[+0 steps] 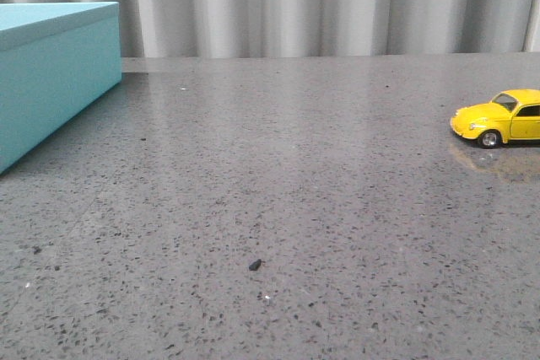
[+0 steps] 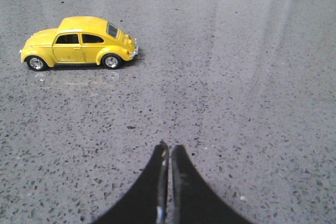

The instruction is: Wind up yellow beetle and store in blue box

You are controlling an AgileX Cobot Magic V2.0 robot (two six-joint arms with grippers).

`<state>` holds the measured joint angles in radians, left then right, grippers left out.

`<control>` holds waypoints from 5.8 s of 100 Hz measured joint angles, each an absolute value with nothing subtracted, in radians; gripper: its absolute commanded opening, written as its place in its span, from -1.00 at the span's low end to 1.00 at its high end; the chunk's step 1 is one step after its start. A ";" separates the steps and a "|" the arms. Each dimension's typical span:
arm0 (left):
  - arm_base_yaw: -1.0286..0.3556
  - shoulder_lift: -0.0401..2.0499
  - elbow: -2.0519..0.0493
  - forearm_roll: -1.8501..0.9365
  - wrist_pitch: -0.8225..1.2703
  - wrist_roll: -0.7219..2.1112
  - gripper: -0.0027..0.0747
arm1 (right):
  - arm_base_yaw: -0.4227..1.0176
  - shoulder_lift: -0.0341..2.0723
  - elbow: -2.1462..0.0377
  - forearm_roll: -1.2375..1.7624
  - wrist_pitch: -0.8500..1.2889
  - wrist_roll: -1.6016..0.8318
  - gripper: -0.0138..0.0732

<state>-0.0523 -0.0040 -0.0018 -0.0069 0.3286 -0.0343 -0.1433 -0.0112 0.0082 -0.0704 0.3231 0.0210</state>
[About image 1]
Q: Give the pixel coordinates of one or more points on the yellow toy beetle car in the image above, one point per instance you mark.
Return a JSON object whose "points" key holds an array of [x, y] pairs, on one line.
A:
{"points": [[512, 115]]}

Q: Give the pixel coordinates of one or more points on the light blue storage box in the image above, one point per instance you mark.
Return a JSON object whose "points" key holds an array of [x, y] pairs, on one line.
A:
{"points": [[56, 59]]}

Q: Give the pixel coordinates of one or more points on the small black debris chip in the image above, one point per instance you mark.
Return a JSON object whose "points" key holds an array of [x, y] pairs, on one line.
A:
{"points": [[255, 265]]}

